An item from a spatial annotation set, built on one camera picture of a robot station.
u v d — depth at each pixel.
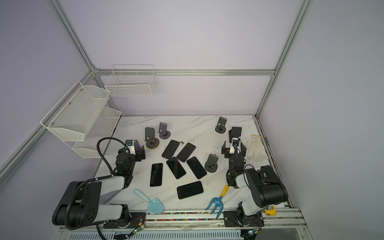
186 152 0.99
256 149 1.01
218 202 0.79
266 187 0.46
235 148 0.75
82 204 0.43
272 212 0.74
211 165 0.88
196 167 0.92
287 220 0.75
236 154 0.77
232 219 0.73
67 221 0.39
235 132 1.01
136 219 0.75
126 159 0.69
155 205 0.78
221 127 1.08
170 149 1.01
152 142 1.01
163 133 1.04
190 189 0.83
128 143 0.76
